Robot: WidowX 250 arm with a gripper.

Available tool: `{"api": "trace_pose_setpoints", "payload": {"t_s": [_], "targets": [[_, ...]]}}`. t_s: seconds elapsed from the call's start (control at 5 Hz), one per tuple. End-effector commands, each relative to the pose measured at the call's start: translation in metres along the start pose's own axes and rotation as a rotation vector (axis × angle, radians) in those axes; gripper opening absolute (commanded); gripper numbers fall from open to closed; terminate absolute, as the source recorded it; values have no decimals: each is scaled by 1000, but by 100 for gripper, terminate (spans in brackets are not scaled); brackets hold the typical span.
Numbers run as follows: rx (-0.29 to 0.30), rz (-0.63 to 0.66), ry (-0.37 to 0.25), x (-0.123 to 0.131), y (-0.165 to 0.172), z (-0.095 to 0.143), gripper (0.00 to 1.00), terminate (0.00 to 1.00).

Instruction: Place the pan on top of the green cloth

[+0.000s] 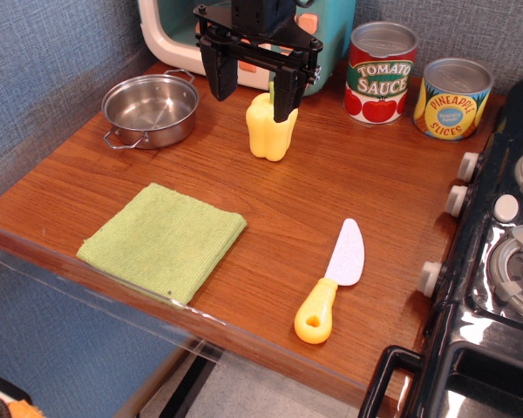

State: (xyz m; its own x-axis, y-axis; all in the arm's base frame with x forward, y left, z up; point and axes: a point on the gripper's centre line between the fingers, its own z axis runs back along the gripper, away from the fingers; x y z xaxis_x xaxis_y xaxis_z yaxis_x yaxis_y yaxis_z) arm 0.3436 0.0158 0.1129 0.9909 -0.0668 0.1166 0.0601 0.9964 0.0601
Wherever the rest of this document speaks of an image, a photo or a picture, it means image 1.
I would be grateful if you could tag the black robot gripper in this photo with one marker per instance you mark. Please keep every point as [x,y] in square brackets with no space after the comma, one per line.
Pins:
[264,34]

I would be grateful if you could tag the pineapple slices toy can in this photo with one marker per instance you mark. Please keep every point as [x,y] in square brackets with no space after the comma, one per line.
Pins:
[452,98]

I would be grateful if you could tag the folded green cloth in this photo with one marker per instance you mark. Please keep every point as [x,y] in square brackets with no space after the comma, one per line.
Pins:
[163,242]

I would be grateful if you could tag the black toy stove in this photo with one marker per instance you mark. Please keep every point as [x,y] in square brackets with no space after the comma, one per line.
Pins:
[471,364]

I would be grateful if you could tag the small stainless steel pan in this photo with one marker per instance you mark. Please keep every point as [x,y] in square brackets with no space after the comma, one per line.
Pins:
[151,111]

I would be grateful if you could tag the yellow toy bell pepper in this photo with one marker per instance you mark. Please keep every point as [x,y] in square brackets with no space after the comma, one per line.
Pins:
[268,139]

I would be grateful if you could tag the toy knife yellow handle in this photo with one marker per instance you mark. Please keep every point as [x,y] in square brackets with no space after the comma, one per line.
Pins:
[314,320]

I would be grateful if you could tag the teal toy microwave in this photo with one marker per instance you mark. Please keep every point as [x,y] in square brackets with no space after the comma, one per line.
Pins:
[170,27]

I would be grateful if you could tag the tomato sauce toy can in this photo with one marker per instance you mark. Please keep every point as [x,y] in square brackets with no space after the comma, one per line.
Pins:
[380,65]

